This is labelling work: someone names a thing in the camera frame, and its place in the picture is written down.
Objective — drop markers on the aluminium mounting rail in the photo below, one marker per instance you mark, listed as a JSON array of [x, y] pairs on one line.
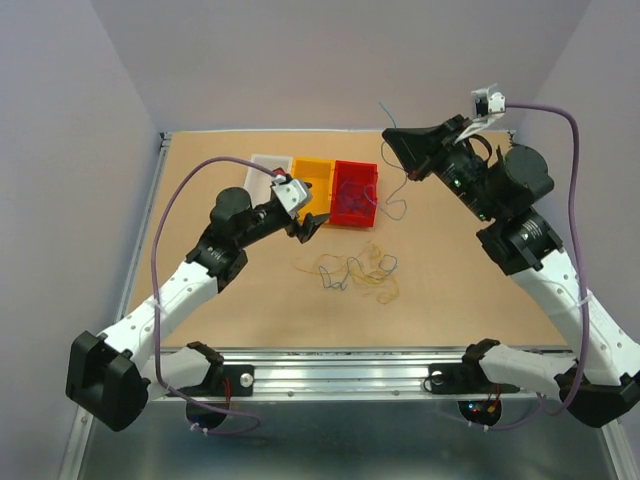
[[328, 375]]

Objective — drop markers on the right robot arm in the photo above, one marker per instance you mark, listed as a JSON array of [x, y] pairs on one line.
[[600, 382]]

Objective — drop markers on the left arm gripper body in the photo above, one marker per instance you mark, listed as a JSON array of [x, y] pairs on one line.
[[290, 229]]

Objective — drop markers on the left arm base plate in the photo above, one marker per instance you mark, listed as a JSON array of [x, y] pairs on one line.
[[234, 380]]

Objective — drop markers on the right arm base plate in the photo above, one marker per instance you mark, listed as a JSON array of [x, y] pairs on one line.
[[459, 379]]

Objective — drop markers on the red plastic bin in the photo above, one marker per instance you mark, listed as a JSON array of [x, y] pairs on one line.
[[354, 200]]

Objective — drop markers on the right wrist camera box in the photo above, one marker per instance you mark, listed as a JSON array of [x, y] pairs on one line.
[[489, 106]]

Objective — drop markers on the white plastic bin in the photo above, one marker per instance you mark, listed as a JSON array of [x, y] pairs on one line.
[[258, 184]]

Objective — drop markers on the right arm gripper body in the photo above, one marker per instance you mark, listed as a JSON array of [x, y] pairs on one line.
[[457, 166]]

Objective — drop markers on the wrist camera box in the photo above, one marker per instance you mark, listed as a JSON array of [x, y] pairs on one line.
[[489, 106], [288, 191]]

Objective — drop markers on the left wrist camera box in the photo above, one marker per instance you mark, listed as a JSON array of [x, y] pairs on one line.
[[288, 191]]

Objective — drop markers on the yellow plastic bin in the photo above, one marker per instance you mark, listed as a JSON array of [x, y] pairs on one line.
[[320, 174]]

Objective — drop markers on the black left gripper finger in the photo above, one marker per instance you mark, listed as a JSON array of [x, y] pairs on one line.
[[306, 229], [307, 190]]

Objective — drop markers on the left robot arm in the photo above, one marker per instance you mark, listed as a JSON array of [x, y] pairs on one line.
[[114, 374]]

